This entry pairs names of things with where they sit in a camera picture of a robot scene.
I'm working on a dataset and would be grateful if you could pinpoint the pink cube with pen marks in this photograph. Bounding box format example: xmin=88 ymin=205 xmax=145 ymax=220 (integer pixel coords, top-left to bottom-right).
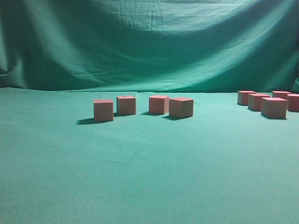
xmin=116 ymin=96 xmax=136 ymax=116

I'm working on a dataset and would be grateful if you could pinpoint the pink cube column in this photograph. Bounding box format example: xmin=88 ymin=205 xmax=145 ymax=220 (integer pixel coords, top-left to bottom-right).
xmin=93 ymin=99 xmax=114 ymax=122
xmin=261 ymin=98 xmax=287 ymax=119
xmin=272 ymin=91 xmax=291 ymax=100
xmin=237 ymin=91 xmax=256 ymax=106
xmin=248 ymin=93 xmax=271 ymax=111
xmin=287 ymin=93 xmax=299 ymax=112

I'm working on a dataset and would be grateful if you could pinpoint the green cloth backdrop and cover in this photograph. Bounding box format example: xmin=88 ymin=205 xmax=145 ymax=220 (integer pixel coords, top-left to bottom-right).
xmin=0 ymin=0 xmax=299 ymax=224

